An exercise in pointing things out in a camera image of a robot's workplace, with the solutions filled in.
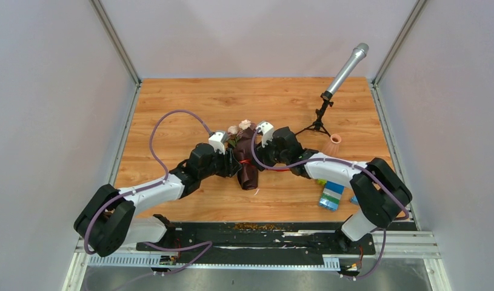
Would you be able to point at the silver microphone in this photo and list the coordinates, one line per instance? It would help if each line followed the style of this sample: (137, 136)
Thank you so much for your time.
(358, 54)

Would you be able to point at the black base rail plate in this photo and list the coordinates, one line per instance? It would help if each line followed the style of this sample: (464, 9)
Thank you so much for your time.
(263, 243)

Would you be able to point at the colourful toy block stack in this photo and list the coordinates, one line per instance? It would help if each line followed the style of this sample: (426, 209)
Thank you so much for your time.
(331, 194)

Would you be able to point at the pink ribbed vase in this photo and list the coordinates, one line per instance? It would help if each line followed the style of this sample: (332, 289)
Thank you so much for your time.
(332, 145)

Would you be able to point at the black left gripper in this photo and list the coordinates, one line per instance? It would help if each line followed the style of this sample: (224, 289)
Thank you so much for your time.
(231, 165)

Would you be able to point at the maroon flower bouquet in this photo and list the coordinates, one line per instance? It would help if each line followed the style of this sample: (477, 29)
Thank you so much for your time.
(239, 139)

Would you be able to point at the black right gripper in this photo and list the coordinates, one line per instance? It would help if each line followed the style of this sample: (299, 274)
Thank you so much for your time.
(260, 153)

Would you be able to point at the black tripod stand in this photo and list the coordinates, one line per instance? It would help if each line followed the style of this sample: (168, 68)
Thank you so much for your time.
(317, 125)

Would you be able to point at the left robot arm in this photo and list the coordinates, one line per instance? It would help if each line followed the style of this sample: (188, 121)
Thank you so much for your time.
(109, 220)

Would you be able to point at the red ribbon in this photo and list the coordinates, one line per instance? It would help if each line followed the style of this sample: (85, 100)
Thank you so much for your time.
(249, 162)

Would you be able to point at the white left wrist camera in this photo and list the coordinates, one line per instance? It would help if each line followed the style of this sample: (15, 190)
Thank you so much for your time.
(218, 140)

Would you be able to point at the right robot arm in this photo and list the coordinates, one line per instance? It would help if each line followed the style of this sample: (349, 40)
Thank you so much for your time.
(382, 196)

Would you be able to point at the blue triangular toy block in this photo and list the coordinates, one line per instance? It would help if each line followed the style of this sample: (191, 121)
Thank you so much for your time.
(354, 200)

